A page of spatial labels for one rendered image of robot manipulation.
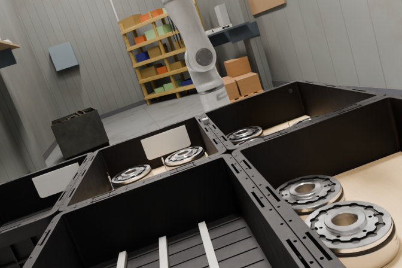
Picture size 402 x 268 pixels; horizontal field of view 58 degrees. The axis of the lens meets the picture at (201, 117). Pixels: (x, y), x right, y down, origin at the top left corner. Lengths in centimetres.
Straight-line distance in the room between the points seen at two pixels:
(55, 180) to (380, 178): 78
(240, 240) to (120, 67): 934
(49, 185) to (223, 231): 59
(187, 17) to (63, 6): 891
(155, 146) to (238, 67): 509
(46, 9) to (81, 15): 81
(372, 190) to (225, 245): 23
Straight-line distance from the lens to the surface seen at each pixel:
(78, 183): 76
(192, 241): 60
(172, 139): 99
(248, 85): 557
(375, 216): 49
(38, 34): 1000
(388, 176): 64
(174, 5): 115
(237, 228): 59
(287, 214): 38
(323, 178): 60
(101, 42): 983
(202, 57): 114
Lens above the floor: 112
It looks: 11 degrees down
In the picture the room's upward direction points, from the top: 18 degrees counter-clockwise
